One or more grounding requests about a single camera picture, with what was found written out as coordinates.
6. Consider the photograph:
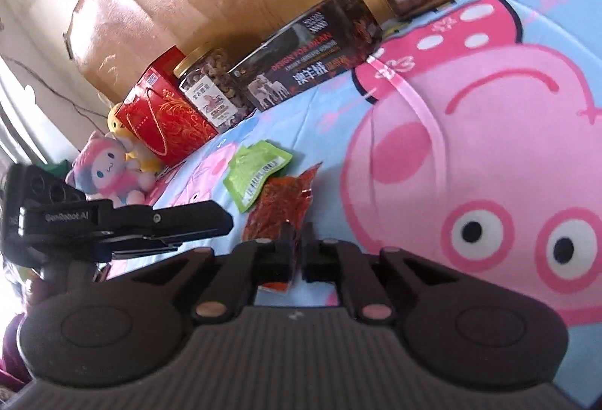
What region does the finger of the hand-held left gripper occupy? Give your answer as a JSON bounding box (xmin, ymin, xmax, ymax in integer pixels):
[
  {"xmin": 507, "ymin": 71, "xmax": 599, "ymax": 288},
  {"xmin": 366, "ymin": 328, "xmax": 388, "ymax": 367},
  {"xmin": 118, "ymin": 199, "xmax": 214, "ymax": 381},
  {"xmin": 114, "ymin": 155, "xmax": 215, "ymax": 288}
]
[
  {"xmin": 98, "ymin": 235, "xmax": 189, "ymax": 263},
  {"xmin": 112, "ymin": 200, "xmax": 234, "ymax": 240}
]

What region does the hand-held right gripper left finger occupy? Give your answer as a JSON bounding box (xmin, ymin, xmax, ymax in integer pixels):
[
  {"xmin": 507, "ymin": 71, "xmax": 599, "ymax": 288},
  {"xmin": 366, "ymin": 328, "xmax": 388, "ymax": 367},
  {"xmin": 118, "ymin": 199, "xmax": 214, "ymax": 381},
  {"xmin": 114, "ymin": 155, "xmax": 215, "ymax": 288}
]
[{"xmin": 101, "ymin": 224, "xmax": 298, "ymax": 321}]

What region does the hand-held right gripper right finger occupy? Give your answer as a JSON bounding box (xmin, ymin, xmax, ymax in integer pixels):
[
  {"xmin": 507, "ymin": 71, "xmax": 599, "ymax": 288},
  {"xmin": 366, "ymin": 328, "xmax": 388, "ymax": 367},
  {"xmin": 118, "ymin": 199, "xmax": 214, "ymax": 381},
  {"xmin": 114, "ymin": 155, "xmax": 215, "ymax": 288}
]
[{"xmin": 303, "ymin": 222, "xmax": 477, "ymax": 322}]

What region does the red snack packet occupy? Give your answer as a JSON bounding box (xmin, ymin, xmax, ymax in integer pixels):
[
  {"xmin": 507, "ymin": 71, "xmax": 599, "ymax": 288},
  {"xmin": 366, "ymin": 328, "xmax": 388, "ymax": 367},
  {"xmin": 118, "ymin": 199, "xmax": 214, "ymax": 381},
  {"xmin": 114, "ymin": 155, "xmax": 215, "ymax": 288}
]
[{"xmin": 242, "ymin": 162, "xmax": 324, "ymax": 293}]

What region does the person's left forearm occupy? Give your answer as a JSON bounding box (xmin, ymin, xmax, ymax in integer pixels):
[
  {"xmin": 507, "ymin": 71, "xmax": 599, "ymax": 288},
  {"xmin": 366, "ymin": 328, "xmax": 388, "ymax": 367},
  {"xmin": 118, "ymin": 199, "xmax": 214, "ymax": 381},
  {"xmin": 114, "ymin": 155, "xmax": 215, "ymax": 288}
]
[{"xmin": 0, "ymin": 312, "xmax": 33, "ymax": 392}]

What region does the pink plush toy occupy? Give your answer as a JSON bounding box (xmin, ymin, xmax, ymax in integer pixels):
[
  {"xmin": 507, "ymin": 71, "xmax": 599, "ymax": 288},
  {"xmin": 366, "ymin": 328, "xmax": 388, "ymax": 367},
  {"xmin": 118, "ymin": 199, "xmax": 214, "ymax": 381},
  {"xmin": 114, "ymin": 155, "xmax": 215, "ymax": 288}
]
[{"xmin": 66, "ymin": 131, "xmax": 158, "ymax": 208}]

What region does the red gift box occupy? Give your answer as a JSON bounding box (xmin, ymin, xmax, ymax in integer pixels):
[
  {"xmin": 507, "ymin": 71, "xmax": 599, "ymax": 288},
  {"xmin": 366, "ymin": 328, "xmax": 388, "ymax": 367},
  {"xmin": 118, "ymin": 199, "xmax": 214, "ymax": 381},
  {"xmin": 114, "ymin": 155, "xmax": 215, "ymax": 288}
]
[{"xmin": 115, "ymin": 45, "xmax": 222, "ymax": 168}]

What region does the light green snack packet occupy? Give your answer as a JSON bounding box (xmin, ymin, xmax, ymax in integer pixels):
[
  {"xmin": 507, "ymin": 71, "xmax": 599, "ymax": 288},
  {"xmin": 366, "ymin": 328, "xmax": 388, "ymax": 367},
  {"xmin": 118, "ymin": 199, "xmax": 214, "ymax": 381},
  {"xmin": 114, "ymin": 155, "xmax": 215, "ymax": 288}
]
[{"xmin": 249, "ymin": 140, "xmax": 293, "ymax": 175}]

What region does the yellow plush toy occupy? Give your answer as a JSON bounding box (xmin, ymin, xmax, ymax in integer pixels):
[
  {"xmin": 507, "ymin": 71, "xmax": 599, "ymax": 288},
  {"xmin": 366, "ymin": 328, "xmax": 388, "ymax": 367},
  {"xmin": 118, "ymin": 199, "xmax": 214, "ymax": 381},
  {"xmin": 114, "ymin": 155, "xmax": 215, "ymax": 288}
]
[{"xmin": 107, "ymin": 103, "xmax": 163, "ymax": 173}]

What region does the round clear jar of nuts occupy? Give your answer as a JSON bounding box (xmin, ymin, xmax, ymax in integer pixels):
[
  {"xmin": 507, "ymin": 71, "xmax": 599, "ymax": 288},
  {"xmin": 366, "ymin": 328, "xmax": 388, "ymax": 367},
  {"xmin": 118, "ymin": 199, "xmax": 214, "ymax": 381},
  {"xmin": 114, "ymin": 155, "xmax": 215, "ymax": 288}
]
[{"xmin": 173, "ymin": 42, "xmax": 257, "ymax": 135}]

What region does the black printed box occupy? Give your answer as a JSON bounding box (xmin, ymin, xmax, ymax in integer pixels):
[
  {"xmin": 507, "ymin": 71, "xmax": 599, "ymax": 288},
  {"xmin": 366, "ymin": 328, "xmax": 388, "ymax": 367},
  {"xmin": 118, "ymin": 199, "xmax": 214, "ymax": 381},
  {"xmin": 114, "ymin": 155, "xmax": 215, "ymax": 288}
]
[{"xmin": 228, "ymin": 0, "xmax": 383, "ymax": 112}]

